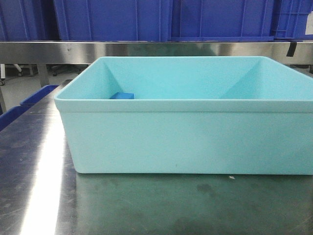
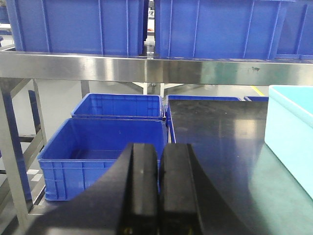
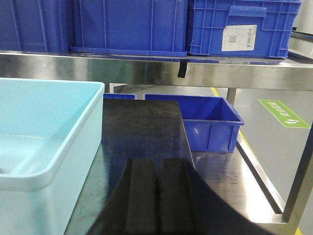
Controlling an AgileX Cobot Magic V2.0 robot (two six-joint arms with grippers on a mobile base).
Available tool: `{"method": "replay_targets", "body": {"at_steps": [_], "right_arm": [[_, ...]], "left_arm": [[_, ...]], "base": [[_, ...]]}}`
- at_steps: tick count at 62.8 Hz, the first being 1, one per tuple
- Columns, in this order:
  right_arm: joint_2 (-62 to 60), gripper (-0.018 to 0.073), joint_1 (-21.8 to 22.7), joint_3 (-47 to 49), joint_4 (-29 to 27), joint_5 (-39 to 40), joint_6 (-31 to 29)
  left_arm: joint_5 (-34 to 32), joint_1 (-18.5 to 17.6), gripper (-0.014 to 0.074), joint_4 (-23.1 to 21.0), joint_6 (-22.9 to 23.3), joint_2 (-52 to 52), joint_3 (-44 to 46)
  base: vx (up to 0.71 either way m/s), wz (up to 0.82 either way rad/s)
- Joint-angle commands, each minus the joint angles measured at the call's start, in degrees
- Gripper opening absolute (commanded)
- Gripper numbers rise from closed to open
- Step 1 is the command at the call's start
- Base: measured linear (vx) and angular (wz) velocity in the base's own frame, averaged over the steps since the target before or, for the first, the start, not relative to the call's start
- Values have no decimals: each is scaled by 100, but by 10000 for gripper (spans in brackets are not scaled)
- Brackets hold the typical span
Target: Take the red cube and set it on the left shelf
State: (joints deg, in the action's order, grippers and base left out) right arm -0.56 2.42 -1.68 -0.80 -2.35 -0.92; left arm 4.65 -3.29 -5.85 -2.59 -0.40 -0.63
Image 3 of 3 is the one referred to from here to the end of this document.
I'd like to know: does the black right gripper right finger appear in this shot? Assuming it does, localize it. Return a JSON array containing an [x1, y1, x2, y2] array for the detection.
[[159, 158, 270, 235]]

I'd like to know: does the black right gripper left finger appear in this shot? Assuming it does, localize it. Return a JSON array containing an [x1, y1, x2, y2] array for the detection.
[[87, 159, 157, 235]]

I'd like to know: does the stainless steel shelf cart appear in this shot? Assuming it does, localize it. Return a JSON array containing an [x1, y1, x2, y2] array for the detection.
[[0, 31, 313, 235]]

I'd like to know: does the black rubber mat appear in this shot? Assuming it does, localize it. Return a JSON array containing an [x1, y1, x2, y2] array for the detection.
[[66, 99, 194, 235]]

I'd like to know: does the small blue open bin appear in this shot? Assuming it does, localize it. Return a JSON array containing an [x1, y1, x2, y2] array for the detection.
[[143, 94, 244, 153]]

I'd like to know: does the light cyan plastic tub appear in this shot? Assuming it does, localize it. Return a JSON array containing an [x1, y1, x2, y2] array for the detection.
[[0, 78, 104, 235]]

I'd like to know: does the small blue bin behind mat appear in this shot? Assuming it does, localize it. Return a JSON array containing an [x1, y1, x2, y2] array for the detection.
[[103, 93, 136, 100]]

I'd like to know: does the green floor sign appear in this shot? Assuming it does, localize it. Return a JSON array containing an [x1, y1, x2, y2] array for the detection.
[[258, 99, 311, 129]]

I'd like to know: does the black tape strip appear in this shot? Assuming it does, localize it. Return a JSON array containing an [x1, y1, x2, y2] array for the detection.
[[177, 61, 187, 78]]

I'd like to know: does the blue smooth crate middle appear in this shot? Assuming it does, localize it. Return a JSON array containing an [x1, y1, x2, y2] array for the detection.
[[70, 0, 188, 57]]

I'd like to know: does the blue ribbed crate with label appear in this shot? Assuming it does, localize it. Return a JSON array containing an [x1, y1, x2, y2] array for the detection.
[[186, 0, 301, 58]]

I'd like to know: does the blue crate far left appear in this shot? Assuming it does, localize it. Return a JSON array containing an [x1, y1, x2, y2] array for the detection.
[[0, 0, 74, 53]]

